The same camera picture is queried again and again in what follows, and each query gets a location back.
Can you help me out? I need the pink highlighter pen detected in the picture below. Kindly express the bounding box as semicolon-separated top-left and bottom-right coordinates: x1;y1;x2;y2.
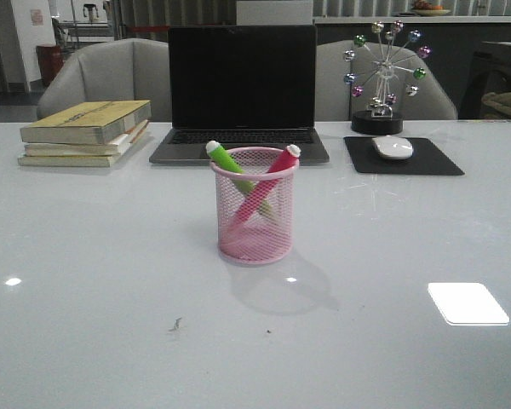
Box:
227;144;301;231

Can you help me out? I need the green highlighter pen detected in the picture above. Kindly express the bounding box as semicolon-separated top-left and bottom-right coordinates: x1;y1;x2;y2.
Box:
205;141;275;220

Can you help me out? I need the pink mesh pen holder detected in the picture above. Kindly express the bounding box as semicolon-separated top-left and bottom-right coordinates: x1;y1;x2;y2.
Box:
210;147;300;264

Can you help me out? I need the grey open laptop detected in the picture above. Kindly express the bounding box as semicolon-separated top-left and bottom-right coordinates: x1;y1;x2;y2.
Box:
149;25;329;165

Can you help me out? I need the white computer mouse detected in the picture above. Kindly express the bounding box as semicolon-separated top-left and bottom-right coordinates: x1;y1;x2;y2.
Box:
371;135;414;160

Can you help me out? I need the middle cream book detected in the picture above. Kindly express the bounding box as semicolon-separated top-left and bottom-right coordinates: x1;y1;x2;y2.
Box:
25;120;149;157

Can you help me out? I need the right grey armchair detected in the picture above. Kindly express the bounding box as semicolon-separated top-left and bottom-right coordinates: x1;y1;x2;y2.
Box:
315;40;457;121

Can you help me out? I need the grey armchair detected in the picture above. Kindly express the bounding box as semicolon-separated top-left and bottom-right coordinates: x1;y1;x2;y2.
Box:
315;40;457;121
37;38;172;122

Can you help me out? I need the black mouse pad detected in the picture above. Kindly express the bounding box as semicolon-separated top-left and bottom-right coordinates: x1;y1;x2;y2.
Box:
343;136;464;176

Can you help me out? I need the top yellow book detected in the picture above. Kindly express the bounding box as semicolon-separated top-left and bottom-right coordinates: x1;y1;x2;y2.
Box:
20;100;152;145

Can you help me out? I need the yellow book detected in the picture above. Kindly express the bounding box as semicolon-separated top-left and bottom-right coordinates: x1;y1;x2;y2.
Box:
20;100;152;145
17;127;148;168

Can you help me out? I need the left grey armchair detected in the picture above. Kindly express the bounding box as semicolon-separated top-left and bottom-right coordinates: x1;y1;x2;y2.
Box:
37;38;172;122

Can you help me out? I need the ferris wheel desk toy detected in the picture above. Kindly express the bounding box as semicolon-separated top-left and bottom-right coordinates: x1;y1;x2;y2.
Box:
343;20;428;135

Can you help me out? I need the bottom yellow book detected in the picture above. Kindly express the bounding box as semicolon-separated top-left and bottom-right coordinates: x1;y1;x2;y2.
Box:
17;127;148;168

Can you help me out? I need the red bin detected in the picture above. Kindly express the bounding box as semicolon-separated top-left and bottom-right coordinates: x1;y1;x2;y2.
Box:
36;44;64;87

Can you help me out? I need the fruit bowl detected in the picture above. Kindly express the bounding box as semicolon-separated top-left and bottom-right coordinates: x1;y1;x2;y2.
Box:
411;0;451;17

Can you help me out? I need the dark side table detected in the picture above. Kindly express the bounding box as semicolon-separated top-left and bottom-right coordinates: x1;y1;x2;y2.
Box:
458;41;511;119

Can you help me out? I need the beige cushion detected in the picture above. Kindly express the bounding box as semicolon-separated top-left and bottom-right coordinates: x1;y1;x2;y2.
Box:
481;92;511;117

